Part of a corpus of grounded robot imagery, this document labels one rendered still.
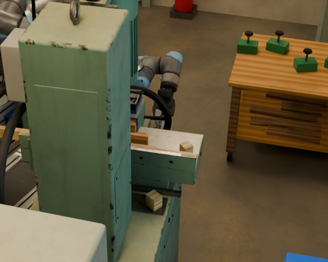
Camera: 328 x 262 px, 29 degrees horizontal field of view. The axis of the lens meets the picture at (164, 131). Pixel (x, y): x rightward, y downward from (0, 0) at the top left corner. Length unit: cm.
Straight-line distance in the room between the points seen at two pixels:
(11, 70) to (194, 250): 169
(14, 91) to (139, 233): 64
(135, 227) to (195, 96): 217
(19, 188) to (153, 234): 123
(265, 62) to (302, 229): 91
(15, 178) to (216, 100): 150
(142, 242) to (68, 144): 48
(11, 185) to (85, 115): 159
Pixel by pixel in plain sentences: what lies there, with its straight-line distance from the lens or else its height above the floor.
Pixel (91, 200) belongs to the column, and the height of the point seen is 105.
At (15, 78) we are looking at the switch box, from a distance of 164.
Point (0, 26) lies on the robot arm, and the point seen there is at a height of 133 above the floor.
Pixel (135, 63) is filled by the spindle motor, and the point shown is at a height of 126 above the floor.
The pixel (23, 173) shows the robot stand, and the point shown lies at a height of 21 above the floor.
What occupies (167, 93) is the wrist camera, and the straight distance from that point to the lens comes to 252.
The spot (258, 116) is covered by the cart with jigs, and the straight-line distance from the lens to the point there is 361.
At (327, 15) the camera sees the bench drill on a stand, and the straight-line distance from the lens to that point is 403.
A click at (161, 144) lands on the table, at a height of 90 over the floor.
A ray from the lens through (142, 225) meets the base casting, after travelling 203.
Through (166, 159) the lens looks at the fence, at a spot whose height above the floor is 93.
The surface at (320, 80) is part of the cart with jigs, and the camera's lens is 338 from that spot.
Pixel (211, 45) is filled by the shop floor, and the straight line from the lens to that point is 470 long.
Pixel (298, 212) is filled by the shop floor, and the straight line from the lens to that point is 333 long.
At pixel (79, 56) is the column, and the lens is 150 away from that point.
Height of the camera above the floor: 223
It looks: 36 degrees down
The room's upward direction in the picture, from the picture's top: 2 degrees clockwise
